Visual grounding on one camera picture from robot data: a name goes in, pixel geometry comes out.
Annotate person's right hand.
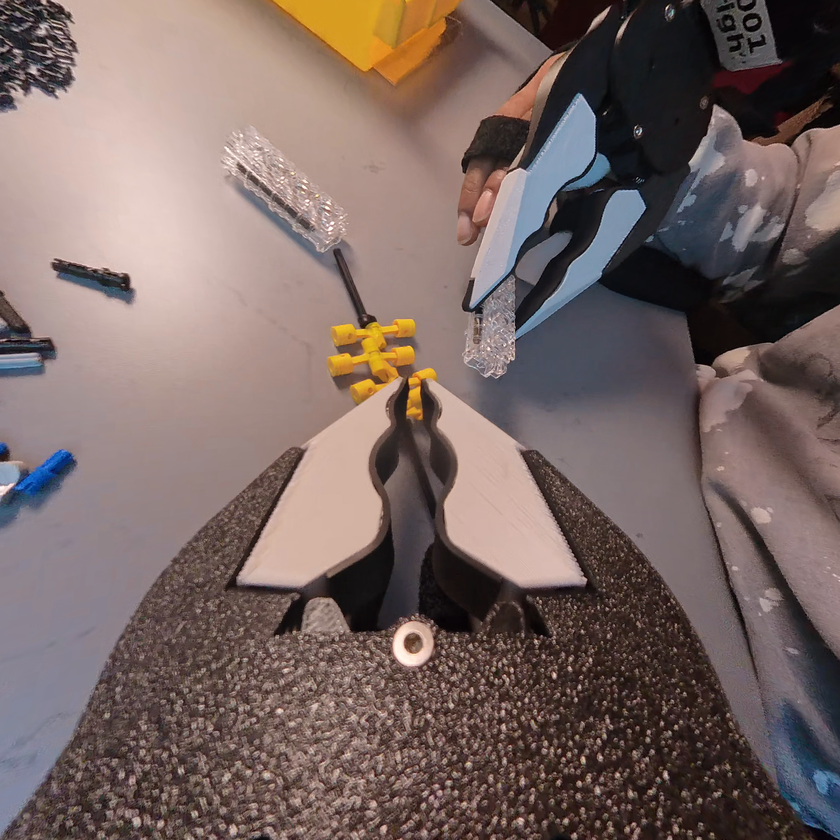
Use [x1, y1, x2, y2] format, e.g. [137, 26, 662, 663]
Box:
[456, 49, 572, 247]

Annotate clear plastic engine block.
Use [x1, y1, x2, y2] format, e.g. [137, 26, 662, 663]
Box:
[221, 125, 349, 253]
[462, 272, 519, 380]

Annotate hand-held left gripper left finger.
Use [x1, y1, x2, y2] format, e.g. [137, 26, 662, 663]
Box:
[235, 378, 406, 631]

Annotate pile of small black pins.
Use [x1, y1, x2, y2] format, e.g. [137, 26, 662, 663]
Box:
[0, 0, 78, 109]

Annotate yellow piston crankshaft assembly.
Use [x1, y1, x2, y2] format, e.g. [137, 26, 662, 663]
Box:
[327, 247, 441, 500]

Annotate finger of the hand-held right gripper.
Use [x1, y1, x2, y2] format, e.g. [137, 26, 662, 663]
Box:
[514, 187, 649, 341]
[462, 94, 599, 312]

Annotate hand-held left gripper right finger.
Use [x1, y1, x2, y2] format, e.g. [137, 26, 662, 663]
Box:
[420, 379, 588, 631]

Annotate black axle connector pin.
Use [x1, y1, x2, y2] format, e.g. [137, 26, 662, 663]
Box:
[51, 258, 132, 293]

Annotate yellow storage bin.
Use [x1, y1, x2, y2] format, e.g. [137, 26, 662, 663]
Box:
[271, 0, 462, 85]

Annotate pile of mixed coloured connectors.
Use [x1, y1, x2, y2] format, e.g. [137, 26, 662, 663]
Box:
[0, 289, 78, 509]

